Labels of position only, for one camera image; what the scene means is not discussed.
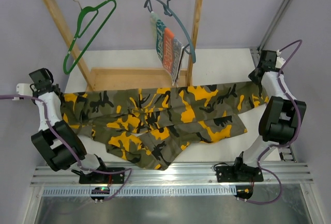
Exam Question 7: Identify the blue-grey clothes hanger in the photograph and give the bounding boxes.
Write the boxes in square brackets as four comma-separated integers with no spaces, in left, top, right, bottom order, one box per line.
[143,0,196,64]

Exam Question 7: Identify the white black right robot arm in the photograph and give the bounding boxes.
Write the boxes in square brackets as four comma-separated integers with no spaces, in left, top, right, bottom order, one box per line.
[232,50,307,182]

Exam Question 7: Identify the aluminium corner frame profile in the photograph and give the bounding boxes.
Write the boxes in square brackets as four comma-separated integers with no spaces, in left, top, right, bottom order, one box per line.
[244,0,294,167]

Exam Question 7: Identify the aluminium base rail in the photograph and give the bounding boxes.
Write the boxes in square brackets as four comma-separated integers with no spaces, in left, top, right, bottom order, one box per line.
[30,161,313,186]

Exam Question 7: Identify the green clothes hanger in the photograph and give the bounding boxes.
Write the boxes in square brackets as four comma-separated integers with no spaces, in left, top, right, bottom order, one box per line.
[63,0,117,75]

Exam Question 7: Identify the slotted grey cable duct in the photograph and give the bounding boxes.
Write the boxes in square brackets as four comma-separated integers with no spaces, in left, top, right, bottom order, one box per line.
[42,185,236,197]

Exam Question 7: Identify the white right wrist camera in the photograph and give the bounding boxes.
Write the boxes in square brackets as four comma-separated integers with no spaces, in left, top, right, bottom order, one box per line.
[275,50,286,69]

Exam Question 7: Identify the wooden clothes rack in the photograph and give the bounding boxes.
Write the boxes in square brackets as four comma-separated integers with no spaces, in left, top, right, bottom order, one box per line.
[43,0,203,93]

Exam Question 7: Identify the colourful printed cloth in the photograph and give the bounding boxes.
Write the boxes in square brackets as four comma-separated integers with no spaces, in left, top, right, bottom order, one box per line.
[150,11,184,86]

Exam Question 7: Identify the camouflage yellow green trousers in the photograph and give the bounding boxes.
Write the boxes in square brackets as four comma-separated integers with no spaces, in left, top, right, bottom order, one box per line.
[61,82,269,170]

